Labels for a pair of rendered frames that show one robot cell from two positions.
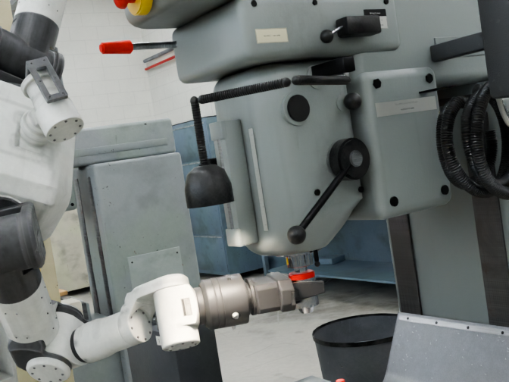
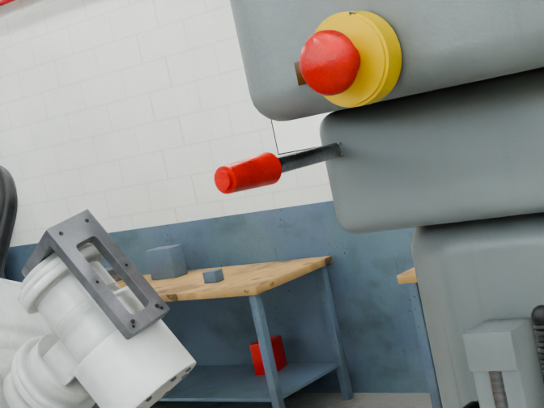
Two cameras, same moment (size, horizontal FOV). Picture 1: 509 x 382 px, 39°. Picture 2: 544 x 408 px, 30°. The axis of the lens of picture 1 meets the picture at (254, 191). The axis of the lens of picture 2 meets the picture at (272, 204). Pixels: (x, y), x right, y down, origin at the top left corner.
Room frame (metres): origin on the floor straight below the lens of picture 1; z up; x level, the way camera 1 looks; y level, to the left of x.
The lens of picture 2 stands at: (0.53, 0.40, 1.73)
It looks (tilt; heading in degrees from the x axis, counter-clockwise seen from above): 4 degrees down; 342
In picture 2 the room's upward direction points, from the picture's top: 12 degrees counter-clockwise
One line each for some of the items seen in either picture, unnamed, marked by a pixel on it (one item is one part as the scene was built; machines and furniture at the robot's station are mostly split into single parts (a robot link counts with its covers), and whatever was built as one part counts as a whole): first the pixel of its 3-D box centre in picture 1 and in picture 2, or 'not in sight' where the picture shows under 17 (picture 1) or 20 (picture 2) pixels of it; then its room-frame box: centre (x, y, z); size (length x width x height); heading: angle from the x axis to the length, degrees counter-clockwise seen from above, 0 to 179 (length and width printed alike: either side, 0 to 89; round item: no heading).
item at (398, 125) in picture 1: (366, 145); not in sight; (1.36, -0.22, 1.47); 0.24 x 0.19 x 0.26; 33
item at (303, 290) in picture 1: (307, 289); not in sight; (1.23, -0.07, 1.24); 0.06 x 0.02 x 0.03; 102
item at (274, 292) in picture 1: (254, 297); not in sight; (1.24, 0.03, 1.24); 0.13 x 0.12 x 0.10; 12
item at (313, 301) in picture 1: (304, 291); not in sight; (1.26, -0.06, 1.23); 0.05 x 0.05 x 0.05
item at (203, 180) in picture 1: (207, 184); not in sight; (1.07, 0.07, 1.45); 0.07 x 0.07 x 0.06
